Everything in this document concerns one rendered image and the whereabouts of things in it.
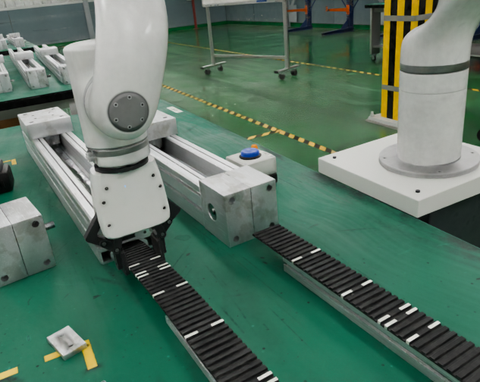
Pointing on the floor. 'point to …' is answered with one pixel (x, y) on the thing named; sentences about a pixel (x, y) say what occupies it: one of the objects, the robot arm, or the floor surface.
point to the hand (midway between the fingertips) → (140, 255)
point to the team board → (243, 54)
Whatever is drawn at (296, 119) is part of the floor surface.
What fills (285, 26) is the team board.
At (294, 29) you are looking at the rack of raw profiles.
